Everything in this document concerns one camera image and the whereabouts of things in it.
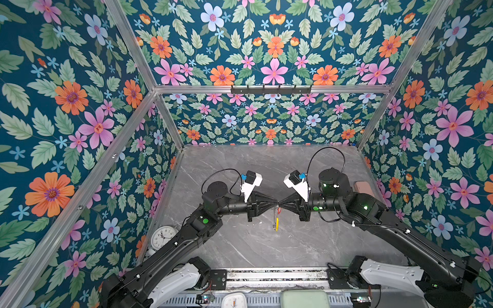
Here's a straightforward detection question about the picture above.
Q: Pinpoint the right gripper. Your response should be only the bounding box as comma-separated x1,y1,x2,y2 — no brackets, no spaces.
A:
279,191,343,222

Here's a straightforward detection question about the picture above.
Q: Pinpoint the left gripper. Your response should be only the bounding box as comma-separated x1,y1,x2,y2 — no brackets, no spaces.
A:
216,189,280,223

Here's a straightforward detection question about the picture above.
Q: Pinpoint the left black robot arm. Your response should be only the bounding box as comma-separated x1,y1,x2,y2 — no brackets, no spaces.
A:
100,182,278,307

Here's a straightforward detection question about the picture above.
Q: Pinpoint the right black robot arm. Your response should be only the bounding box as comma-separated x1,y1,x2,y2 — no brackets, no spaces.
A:
279,168,481,307

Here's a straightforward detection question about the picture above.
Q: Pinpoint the pink eraser case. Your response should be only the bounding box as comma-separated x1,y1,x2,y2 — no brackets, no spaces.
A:
354,181,375,197

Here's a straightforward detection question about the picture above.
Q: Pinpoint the pale green box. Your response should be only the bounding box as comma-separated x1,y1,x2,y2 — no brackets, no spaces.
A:
281,290,330,308

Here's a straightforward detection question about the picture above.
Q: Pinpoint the white clock at front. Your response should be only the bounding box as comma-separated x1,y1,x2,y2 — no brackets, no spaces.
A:
221,292,248,308

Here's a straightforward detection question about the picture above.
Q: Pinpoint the white round alarm clock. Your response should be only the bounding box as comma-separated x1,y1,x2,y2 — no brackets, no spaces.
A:
150,226,178,251

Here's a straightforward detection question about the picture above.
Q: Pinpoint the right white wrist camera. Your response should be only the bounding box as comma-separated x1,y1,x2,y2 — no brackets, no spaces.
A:
283,170,309,202

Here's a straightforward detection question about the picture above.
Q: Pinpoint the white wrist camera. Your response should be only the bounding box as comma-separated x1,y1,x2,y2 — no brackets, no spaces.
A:
283,170,309,202
241,171,263,203

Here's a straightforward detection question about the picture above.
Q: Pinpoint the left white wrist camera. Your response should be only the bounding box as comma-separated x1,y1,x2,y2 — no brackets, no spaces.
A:
241,171,263,203

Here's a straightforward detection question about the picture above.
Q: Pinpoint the aluminium front rail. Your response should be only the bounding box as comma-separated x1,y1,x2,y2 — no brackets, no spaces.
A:
119,266,436,293

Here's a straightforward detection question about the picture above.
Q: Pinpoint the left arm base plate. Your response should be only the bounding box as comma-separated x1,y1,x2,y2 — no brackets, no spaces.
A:
198,269,228,291

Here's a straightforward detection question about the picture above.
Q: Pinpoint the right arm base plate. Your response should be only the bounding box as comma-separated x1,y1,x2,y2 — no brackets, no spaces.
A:
326,267,381,291

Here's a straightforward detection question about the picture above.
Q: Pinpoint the black hook rail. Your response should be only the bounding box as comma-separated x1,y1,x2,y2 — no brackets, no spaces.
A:
230,85,312,96

